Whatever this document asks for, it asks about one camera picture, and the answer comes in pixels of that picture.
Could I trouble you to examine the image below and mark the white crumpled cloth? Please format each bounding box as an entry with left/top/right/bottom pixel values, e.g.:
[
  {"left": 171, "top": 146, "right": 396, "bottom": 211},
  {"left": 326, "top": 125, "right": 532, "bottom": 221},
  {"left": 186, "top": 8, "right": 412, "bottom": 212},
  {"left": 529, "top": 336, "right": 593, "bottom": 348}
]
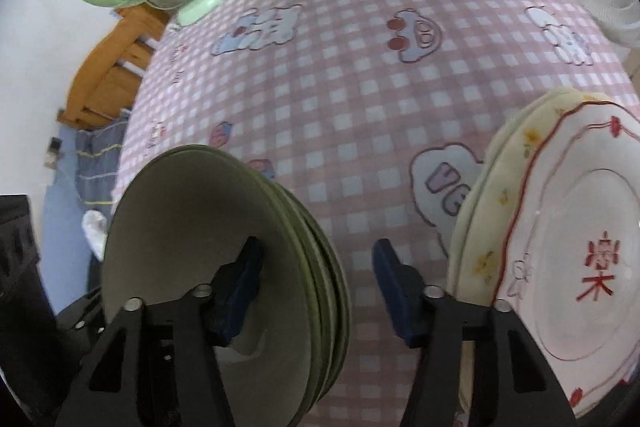
[{"left": 81, "top": 209, "right": 110, "bottom": 260}]

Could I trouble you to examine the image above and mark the white red-rimmed plate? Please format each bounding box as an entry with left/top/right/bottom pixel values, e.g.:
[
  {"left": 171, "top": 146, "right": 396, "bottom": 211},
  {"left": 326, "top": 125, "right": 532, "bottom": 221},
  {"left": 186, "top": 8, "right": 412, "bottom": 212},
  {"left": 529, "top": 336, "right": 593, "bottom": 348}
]
[{"left": 492, "top": 99, "right": 640, "bottom": 418}]

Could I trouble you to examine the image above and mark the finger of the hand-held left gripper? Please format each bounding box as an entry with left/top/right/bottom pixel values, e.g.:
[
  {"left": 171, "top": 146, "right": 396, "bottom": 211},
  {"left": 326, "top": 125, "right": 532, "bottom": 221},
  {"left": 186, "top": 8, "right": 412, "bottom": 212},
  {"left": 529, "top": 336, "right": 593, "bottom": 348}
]
[{"left": 56, "top": 287, "right": 107, "bottom": 346}]

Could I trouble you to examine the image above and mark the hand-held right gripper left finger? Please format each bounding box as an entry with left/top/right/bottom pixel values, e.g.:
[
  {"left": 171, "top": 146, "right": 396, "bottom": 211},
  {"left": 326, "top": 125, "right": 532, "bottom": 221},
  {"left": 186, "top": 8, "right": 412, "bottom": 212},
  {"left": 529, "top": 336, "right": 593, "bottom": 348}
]
[{"left": 55, "top": 236, "right": 265, "bottom": 427}]

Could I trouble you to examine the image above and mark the large round yellow floral plate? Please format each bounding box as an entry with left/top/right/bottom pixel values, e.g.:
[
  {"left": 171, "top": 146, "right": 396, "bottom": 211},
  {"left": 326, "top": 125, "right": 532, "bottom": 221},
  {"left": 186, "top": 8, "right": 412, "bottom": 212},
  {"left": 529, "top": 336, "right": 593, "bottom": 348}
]
[{"left": 446, "top": 88, "right": 640, "bottom": 427}]

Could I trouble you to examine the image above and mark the wooden chair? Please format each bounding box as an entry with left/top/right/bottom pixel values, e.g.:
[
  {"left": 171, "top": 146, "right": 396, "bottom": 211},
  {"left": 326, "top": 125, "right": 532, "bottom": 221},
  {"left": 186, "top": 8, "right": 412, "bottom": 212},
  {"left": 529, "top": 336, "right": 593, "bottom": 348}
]
[{"left": 57, "top": 4, "right": 173, "bottom": 131}]

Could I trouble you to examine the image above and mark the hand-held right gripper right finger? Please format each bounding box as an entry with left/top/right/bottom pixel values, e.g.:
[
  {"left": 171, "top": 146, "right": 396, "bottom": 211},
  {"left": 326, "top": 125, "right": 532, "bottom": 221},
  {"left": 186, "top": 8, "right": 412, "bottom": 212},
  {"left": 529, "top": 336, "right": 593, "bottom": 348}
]
[{"left": 372, "top": 238, "right": 578, "bottom": 427}]

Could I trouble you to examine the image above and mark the dark striped bedding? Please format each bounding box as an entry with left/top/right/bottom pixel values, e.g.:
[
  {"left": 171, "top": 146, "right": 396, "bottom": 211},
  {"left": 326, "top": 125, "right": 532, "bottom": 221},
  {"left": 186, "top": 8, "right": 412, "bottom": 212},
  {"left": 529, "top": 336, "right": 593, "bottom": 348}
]
[{"left": 74, "top": 117, "right": 132, "bottom": 212}]

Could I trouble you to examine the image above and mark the pink checked tablecloth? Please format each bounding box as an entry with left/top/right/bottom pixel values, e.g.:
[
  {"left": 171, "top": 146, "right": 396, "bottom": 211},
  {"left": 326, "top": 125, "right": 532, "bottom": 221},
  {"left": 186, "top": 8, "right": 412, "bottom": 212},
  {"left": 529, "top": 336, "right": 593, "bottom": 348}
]
[{"left": 111, "top": 0, "right": 640, "bottom": 427}]

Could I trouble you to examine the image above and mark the grey floral ceramic bowl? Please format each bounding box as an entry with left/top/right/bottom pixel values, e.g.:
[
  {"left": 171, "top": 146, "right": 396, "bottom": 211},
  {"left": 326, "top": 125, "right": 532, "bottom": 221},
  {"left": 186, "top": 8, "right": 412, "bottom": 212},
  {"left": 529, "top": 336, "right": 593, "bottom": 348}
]
[
  {"left": 101, "top": 145, "right": 323, "bottom": 427},
  {"left": 240, "top": 162, "right": 338, "bottom": 414},
  {"left": 260, "top": 177, "right": 352, "bottom": 403}
]

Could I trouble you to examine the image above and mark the wall socket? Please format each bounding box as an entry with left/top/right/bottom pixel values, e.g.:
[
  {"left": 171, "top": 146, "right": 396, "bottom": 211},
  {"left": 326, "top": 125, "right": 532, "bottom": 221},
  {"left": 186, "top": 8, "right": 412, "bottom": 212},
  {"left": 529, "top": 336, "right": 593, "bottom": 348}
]
[{"left": 44, "top": 136, "right": 63, "bottom": 168}]

